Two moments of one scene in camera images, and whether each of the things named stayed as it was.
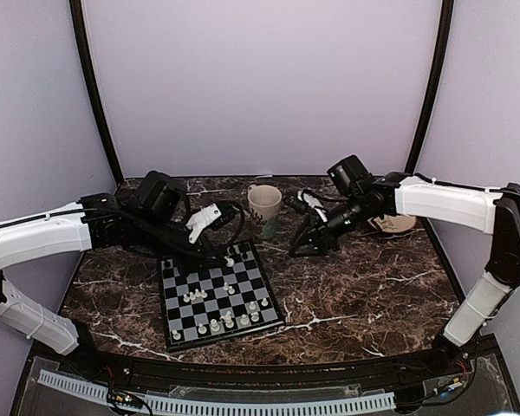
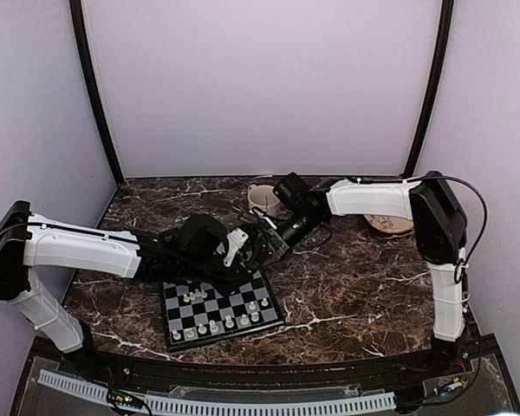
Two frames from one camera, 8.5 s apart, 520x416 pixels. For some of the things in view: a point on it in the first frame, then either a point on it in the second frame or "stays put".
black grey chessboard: x=230 y=299 stays put
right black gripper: x=318 y=233 to x=267 y=240
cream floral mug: x=264 y=202 stays put
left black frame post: x=92 y=87 stays put
